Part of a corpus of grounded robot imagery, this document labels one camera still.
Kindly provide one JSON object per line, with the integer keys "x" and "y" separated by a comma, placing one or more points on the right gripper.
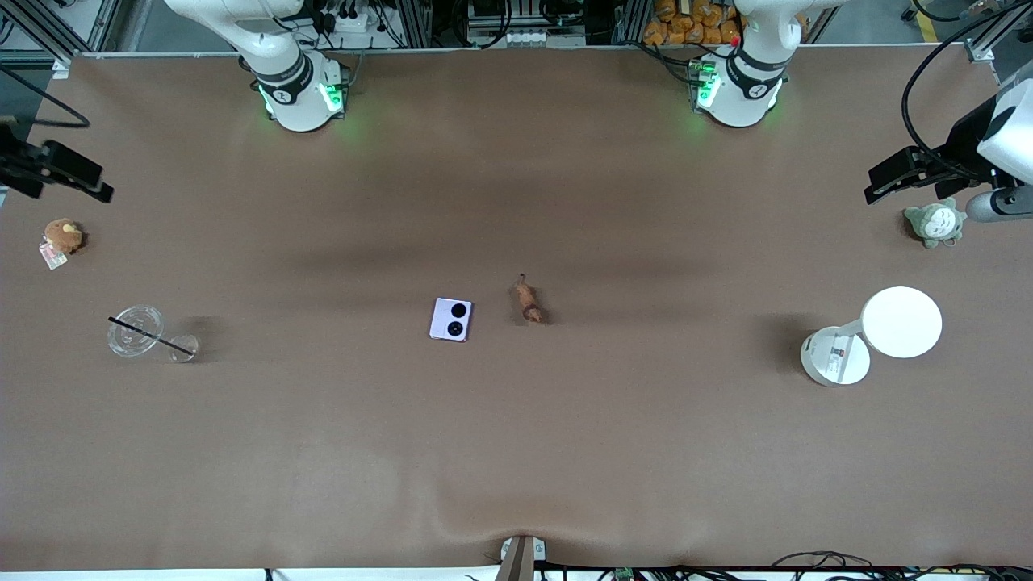
{"x": 18, "y": 165}

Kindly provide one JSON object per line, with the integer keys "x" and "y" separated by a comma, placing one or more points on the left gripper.
{"x": 962, "y": 142}

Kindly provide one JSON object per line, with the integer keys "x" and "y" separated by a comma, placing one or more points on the lilac flip phone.
{"x": 450, "y": 319}

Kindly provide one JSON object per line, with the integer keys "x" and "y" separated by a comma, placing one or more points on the small lion statue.
{"x": 529, "y": 303}

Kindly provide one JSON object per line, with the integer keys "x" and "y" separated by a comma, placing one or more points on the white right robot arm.
{"x": 294, "y": 97}

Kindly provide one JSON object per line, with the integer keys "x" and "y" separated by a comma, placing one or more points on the grey green plush creature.
{"x": 936, "y": 223}

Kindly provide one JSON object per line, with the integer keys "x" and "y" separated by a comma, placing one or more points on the brown plush toy with tag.
{"x": 63, "y": 236}

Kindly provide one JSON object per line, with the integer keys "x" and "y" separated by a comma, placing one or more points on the white round desk lamp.
{"x": 900, "y": 323}

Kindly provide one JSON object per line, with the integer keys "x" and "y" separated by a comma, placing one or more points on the black drinking straw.
{"x": 141, "y": 332}

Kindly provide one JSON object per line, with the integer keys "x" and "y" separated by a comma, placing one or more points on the clear plastic cup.
{"x": 129, "y": 339}

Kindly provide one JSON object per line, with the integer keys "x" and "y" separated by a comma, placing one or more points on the pile of orange plush toys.
{"x": 686, "y": 20}

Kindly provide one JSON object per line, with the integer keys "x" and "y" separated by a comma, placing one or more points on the white power strip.
{"x": 355, "y": 18}
{"x": 524, "y": 37}

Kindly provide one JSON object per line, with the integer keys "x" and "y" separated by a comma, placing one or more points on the large table cover sheet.
{"x": 516, "y": 452}

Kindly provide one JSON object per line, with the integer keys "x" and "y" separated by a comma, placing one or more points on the front camera stand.
{"x": 519, "y": 558}

